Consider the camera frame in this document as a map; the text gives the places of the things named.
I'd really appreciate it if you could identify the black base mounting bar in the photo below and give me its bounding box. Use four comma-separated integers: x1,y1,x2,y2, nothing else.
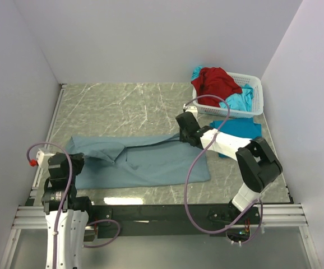
80,203,260,239

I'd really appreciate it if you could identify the red t shirt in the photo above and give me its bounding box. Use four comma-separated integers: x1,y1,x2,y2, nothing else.
191,67,243,101

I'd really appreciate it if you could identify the light turquoise t shirt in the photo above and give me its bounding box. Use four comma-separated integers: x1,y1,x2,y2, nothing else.
191,66,253,112

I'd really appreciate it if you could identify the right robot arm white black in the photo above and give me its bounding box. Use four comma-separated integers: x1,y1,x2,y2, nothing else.
176,111,283,212

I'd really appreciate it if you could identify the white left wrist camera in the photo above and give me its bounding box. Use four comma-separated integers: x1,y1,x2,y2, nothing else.
29,149,54,169

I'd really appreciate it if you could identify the folded teal t shirt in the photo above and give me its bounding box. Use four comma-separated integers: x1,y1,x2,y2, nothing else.
219,118,262,160

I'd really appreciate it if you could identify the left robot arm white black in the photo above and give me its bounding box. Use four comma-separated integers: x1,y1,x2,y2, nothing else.
36,150,92,268

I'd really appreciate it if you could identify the white plastic laundry basket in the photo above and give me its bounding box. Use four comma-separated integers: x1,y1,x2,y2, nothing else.
189,72,263,118

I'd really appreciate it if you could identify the grey blue t shirt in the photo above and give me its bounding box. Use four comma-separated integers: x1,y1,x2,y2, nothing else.
66,134,210,189

